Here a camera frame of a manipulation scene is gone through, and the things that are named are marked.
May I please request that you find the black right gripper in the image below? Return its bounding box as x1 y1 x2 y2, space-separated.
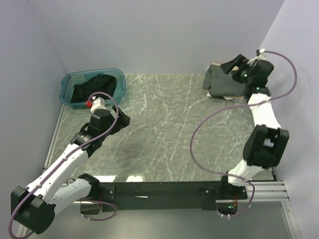
219 55 254 85

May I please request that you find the grey t-shirt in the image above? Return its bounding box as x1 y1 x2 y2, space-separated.
201 63 247 98

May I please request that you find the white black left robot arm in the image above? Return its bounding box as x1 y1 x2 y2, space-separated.
8 106 131 239

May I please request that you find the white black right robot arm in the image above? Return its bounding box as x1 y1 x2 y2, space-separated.
219 53 290 199

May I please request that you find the black t-shirt in bin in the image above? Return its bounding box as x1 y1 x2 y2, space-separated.
70 74 117 103

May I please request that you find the folded white black t-shirt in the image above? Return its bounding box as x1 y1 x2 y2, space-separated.
206 91 244 102

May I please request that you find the teal plastic bin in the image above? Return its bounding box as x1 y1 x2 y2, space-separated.
59 68 126 108

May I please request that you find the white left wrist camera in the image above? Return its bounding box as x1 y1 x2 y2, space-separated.
86 97 106 114

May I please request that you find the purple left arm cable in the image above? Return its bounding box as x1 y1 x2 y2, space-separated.
8 92 119 239

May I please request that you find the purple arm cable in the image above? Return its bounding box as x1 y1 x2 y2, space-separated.
8 92 119 239
189 50 298 218

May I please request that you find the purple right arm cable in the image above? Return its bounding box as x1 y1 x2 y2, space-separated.
189 50 298 218

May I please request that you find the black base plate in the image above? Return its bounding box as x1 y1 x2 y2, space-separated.
69 181 249 215

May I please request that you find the aluminium rail frame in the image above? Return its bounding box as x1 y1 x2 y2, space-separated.
13 109 301 239

